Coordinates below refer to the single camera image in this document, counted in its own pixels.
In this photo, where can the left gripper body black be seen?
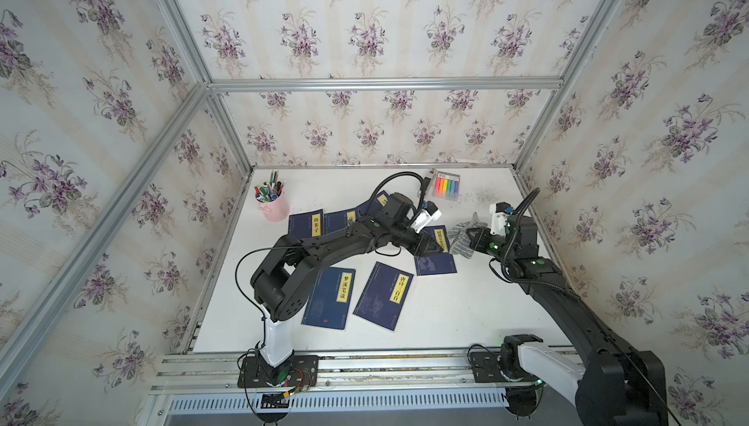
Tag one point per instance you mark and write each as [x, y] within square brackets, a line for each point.
[414, 244]

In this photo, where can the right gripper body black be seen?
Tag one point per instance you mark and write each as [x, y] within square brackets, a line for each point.
[497, 246]

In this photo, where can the blue book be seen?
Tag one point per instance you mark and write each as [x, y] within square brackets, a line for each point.
[384, 296]
[437, 264]
[328, 303]
[306, 225]
[338, 220]
[374, 206]

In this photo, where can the grey striped cleaning cloth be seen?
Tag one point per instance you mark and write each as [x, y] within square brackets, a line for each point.
[459, 240]

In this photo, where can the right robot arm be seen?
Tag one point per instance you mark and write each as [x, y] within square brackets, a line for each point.
[613, 383]

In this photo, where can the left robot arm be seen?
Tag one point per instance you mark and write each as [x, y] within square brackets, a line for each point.
[285, 278]

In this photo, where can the clear box of highlighters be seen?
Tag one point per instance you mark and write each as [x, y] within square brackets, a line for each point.
[445, 186]

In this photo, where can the pink pen cup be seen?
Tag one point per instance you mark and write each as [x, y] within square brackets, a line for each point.
[271, 198]

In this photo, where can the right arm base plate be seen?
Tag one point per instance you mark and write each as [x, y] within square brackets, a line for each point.
[486, 367]

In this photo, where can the aluminium rail frame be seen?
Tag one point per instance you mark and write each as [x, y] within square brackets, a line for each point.
[341, 381]

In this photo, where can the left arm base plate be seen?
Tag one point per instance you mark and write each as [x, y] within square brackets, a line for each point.
[299, 371]

